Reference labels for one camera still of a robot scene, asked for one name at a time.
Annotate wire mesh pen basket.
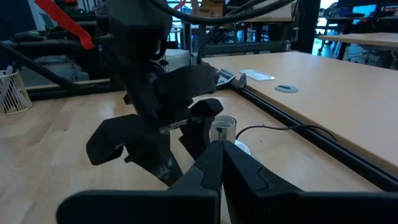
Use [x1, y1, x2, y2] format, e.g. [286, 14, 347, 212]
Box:
[0, 70, 33, 116]

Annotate grey metal bracket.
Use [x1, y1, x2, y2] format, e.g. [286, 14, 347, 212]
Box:
[236, 73, 248, 90]

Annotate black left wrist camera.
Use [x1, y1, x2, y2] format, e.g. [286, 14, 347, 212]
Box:
[154, 64, 219, 105]

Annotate red strip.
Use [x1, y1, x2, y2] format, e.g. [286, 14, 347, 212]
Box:
[34, 0, 96, 50]

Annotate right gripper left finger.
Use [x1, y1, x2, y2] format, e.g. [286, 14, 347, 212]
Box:
[55, 139, 224, 224]

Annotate black pillar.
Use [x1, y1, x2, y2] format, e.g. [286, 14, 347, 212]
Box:
[292, 0, 322, 54]

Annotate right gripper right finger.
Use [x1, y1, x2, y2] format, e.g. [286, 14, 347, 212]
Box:
[221, 139, 398, 224]

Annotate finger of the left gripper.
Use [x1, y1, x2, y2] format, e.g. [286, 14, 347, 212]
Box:
[86, 113, 184, 187]
[178, 98, 224, 161]

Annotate grey round desk grommet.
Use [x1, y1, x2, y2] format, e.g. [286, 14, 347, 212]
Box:
[274, 84, 299, 94]

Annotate white storage bin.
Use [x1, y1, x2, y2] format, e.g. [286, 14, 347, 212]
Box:
[164, 49, 191, 73]

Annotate cardboard box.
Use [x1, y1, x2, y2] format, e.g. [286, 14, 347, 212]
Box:
[191, 0, 225, 18]

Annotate black lamp power cord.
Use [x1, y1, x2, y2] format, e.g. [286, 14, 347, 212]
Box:
[235, 124, 338, 142]

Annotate beige background table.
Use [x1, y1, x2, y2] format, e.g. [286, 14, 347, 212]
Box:
[318, 32, 398, 50]

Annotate blue lit monitor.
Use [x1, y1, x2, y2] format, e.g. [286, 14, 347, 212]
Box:
[351, 3, 378, 25]

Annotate chrome lamp socket base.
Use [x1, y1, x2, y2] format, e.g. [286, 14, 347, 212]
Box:
[210, 114, 252, 156]

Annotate grey desk calculator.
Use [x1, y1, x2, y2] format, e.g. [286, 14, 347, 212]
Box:
[216, 68, 236, 90]

